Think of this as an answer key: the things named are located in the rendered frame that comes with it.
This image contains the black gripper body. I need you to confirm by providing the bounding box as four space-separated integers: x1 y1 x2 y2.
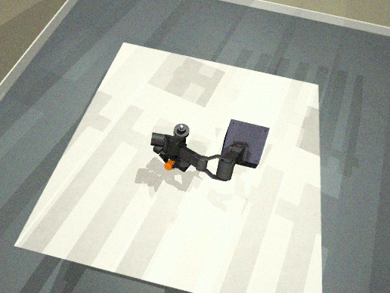
153 146 190 172

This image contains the orange knob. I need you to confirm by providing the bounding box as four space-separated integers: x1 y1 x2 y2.
164 160 175 171

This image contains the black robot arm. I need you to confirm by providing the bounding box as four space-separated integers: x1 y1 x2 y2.
150 132 249 181

